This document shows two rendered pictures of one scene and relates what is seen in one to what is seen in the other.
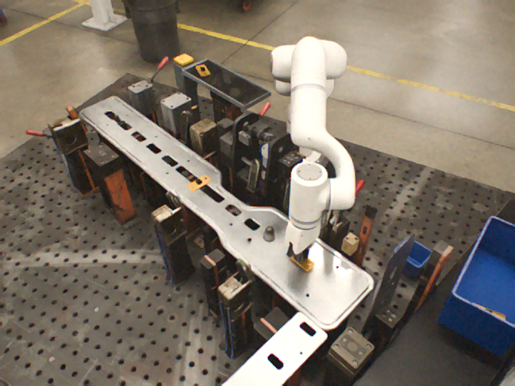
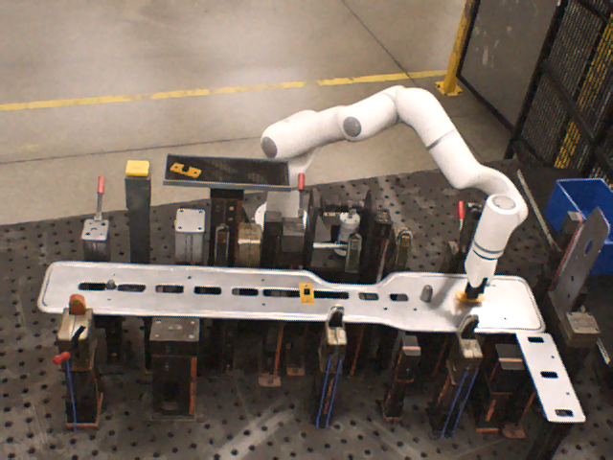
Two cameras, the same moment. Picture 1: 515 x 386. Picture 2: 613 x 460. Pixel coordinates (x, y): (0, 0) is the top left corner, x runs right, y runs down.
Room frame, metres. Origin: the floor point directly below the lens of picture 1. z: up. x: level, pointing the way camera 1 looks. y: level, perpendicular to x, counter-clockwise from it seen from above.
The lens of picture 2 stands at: (0.25, 1.46, 2.49)
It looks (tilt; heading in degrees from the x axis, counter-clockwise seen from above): 40 degrees down; 304
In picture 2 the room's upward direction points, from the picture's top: 9 degrees clockwise
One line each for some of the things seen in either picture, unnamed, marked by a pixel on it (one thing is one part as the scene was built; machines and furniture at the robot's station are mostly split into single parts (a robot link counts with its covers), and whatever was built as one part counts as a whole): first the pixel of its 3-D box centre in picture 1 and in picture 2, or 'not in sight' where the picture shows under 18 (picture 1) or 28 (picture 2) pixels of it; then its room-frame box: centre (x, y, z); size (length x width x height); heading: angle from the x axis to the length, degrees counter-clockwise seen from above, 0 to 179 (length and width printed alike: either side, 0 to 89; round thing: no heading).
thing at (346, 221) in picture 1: (331, 254); (446, 289); (0.86, -0.24, 0.88); 0.07 x 0.06 x 0.35; 134
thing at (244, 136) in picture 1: (261, 180); (332, 260); (1.15, -0.02, 0.94); 0.18 x 0.13 x 0.49; 44
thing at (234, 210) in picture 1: (236, 240); (361, 333); (0.95, 0.08, 0.84); 0.12 x 0.05 x 0.29; 134
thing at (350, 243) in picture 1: (343, 275); not in sight; (0.77, -0.27, 0.88); 0.04 x 0.04 x 0.36; 44
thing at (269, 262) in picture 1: (194, 182); (299, 296); (1.09, 0.22, 1.00); 1.38 x 0.22 x 0.02; 44
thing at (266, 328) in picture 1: (273, 347); (494, 388); (0.56, -0.04, 0.84); 0.11 x 0.10 x 0.28; 134
